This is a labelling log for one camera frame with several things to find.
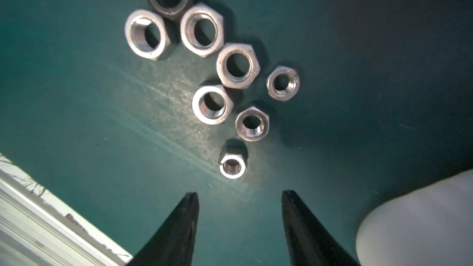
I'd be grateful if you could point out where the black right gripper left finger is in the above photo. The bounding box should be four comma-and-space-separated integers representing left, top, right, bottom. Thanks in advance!
128, 192, 200, 266

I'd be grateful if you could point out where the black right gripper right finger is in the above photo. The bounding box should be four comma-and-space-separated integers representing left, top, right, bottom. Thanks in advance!
282, 190, 358, 266

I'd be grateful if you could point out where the white plastic storage box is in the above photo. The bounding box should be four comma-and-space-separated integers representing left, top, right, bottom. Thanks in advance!
356, 170, 473, 266

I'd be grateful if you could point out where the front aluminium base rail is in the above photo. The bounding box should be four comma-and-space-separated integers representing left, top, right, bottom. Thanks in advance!
1, 156, 133, 266

